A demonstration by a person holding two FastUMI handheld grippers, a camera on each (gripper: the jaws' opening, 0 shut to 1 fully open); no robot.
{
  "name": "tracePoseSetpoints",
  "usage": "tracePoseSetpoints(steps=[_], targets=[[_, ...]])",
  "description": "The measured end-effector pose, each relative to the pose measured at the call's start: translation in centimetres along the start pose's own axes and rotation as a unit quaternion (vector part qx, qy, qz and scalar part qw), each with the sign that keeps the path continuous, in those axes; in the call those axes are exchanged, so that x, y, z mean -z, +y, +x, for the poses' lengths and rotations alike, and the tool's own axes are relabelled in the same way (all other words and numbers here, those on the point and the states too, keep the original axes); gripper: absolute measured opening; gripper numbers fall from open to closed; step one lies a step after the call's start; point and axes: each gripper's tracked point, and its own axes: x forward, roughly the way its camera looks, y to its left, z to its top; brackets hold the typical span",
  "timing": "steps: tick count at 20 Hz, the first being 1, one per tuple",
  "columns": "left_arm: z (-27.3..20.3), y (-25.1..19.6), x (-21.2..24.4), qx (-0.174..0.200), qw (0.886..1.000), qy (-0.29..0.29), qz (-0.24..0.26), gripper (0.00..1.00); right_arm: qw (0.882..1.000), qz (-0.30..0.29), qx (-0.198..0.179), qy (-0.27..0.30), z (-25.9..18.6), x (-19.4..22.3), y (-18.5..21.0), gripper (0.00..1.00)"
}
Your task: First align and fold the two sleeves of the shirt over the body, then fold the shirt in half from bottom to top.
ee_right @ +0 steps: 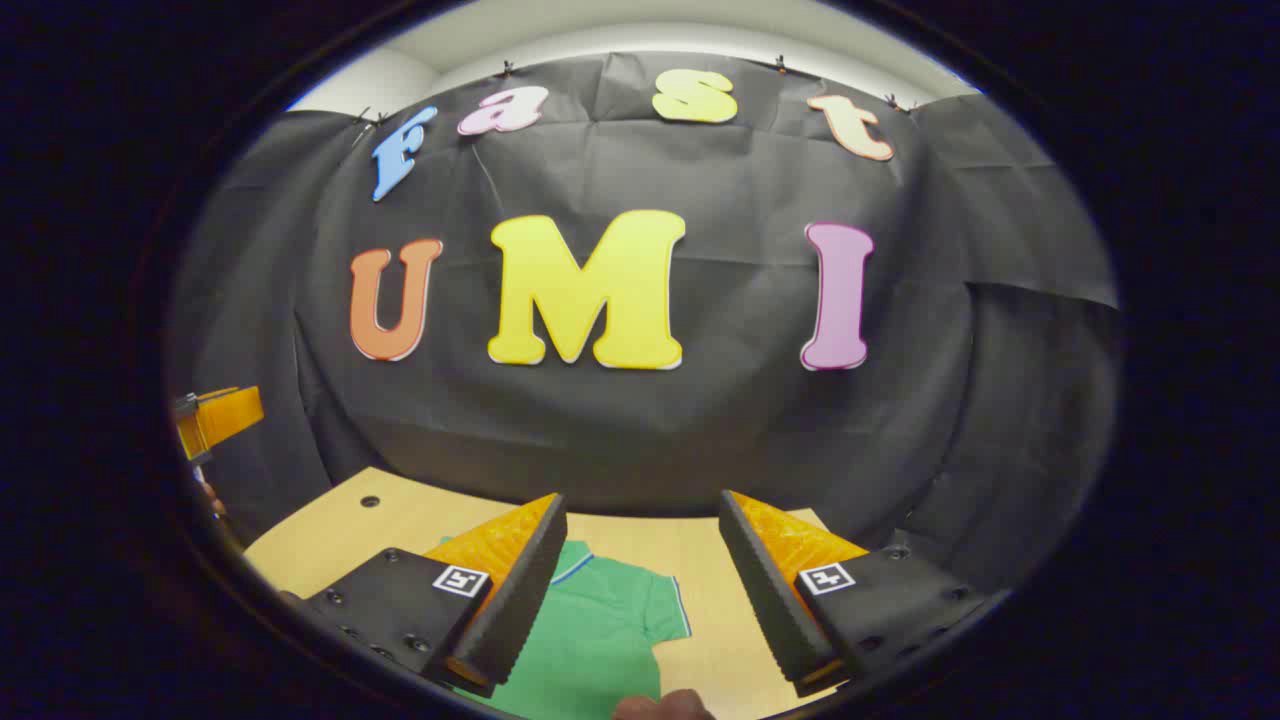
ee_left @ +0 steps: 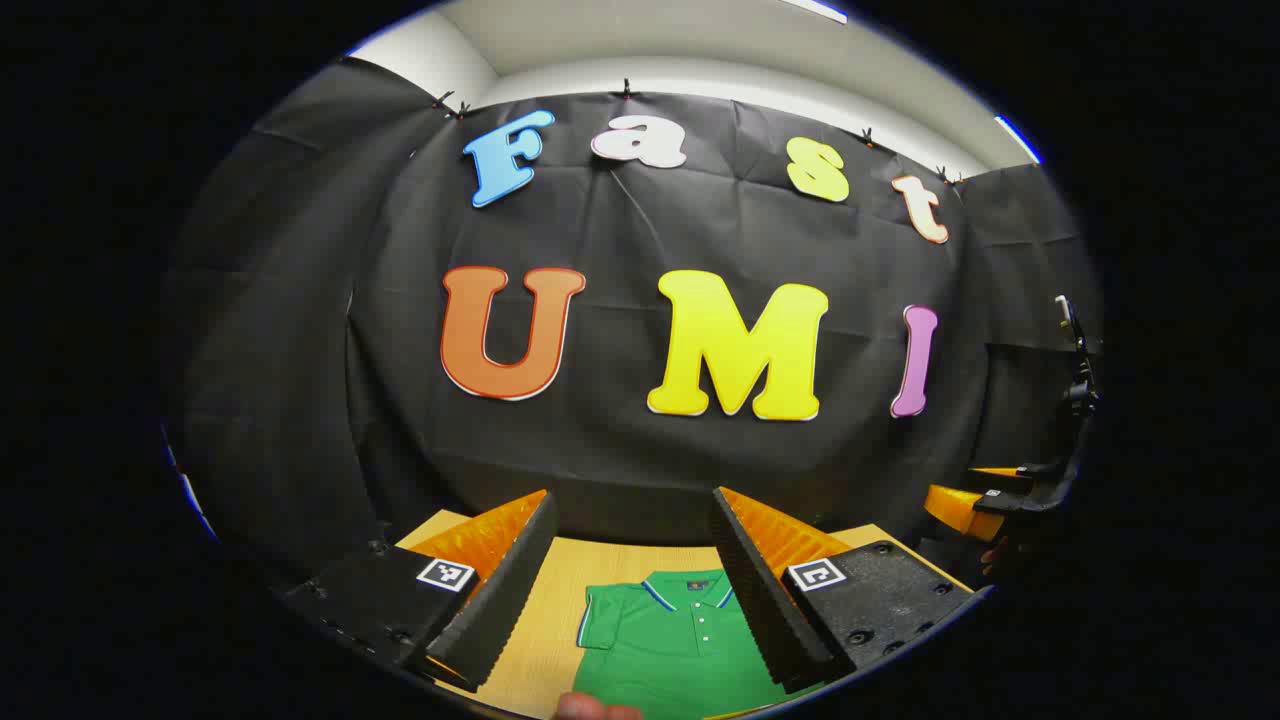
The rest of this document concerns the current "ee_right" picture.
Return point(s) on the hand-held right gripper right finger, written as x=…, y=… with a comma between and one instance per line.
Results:
x=765, y=590

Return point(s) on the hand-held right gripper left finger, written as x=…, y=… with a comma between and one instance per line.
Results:
x=525, y=590

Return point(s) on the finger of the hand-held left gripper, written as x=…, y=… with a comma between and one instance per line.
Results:
x=225, y=418

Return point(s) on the green T-shirt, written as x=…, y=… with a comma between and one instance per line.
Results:
x=600, y=640

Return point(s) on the black backdrop cloth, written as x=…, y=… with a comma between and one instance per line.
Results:
x=700, y=430

